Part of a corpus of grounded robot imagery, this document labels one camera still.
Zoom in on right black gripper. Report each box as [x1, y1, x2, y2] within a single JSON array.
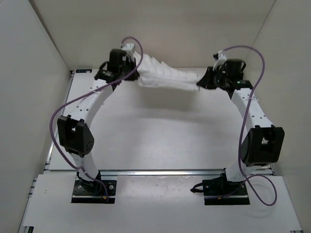
[[198, 67, 230, 91]]

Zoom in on white skirt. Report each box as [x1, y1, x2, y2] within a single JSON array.
[[134, 52, 201, 91]]

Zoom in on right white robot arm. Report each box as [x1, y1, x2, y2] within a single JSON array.
[[197, 54, 285, 195]]

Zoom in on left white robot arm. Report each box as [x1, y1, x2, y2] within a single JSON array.
[[57, 43, 139, 193]]

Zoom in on left blue corner label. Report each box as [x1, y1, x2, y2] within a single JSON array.
[[75, 69, 92, 73]]

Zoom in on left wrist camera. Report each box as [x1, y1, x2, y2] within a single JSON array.
[[94, 69, 115, 83]]

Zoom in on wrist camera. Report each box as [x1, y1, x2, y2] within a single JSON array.
[[234, 80, 253, 90], [94, 69, 115, 83]]

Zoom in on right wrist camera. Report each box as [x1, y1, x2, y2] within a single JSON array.
[[234, 80, 253, 90]]

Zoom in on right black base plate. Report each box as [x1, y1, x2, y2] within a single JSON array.
[[190, 174, 250, 206]]

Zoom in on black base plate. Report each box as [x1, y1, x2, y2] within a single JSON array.
[[71, 179, 117, 204], [190, 174, 250, 206]]

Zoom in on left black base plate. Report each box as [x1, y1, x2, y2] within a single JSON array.
[[71, 179, 117, 204]]

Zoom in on aluminium front rail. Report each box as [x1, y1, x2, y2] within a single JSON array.
[[43, 167, 274, 176]]

